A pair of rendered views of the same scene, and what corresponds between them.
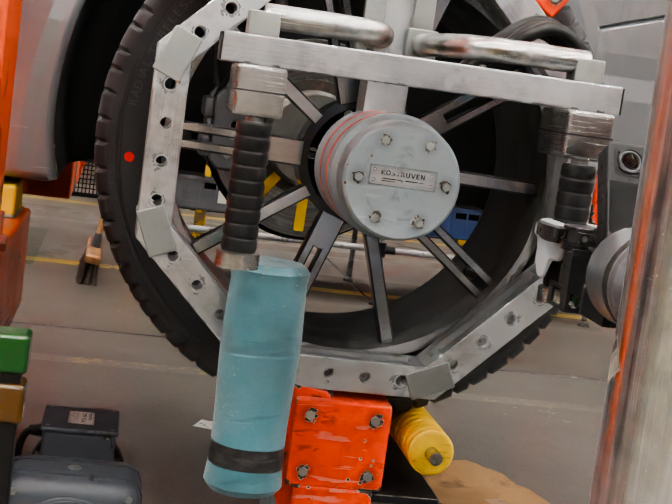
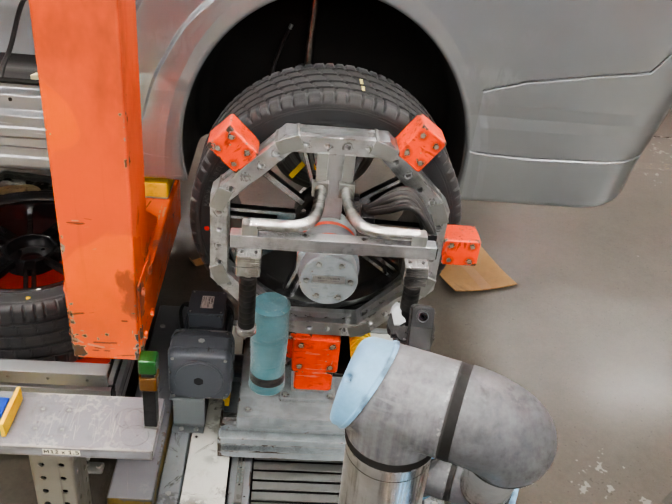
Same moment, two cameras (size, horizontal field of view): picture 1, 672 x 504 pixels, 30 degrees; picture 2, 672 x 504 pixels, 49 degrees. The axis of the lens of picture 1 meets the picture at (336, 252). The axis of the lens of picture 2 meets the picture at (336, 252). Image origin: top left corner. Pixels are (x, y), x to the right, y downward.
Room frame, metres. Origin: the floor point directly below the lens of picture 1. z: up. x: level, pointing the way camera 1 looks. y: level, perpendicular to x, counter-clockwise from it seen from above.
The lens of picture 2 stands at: (0.04, -0.18, 1.77)
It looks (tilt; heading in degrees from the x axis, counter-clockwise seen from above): 33 degrees down; 5
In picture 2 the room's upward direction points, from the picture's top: 7 degrees clockwise
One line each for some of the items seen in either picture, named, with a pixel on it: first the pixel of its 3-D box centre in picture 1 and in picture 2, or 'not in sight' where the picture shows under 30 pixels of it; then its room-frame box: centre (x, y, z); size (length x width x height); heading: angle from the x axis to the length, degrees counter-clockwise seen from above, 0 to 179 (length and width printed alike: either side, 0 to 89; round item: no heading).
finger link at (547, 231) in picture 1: (564, 234); (398, 328); (1.24, -0.22, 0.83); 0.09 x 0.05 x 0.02; 18
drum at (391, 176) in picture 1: (383, 173); (327, 254); (1.44, -0.04, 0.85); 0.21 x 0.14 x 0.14; 10
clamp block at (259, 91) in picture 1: (256, 89); (249, 254); (1.27, 0.10, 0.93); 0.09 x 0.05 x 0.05; 10
